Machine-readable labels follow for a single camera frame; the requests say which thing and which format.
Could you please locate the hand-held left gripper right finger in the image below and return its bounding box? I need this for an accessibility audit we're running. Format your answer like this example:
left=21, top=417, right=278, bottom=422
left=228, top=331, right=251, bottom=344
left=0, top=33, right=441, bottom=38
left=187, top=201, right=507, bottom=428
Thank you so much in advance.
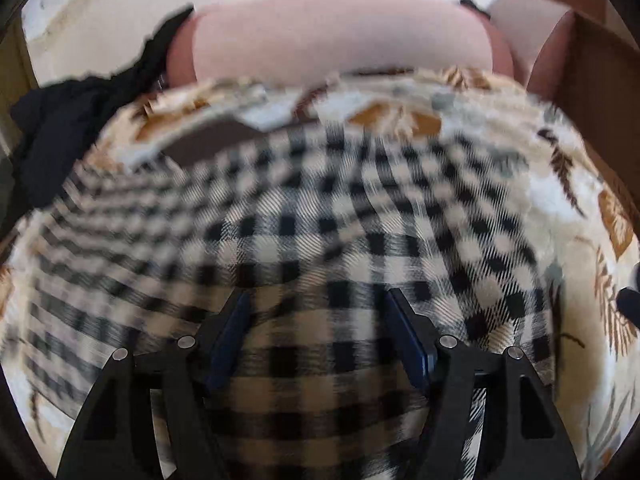
left=387, top=288, right=584, bottom=480

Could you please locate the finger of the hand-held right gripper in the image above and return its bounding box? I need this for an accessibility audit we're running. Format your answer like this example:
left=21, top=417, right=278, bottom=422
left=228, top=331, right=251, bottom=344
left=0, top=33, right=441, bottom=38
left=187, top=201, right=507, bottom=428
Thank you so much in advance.
left=618, top=260, right=640, bottom=313

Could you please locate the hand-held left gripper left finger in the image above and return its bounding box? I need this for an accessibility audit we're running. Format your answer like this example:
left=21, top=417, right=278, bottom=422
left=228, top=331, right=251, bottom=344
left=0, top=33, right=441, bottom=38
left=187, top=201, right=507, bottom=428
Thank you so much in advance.
left=57, top=290, right=252, bottom=480

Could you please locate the black beige checkered jacket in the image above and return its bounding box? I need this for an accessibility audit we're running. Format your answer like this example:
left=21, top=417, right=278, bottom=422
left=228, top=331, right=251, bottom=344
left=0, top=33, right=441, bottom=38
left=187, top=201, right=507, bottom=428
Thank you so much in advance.
left=20, top=120, right=568, bottom=480

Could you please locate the leaf print blanket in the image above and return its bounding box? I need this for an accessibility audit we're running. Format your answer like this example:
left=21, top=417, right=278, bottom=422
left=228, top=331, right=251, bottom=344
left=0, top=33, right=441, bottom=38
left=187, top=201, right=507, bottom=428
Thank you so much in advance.
left=0, top=66, right=640, bottom=480

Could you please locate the dark cloth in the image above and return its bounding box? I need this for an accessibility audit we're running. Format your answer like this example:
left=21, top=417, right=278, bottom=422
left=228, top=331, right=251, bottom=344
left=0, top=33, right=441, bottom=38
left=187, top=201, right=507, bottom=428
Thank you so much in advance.
left=10, top=4, right=197, bottom=211

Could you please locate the pink sofa cushion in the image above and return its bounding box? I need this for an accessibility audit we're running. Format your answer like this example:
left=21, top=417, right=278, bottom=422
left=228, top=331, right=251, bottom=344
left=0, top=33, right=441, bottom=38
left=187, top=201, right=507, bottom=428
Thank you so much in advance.
left=167, top=0, right=516, bottom=87

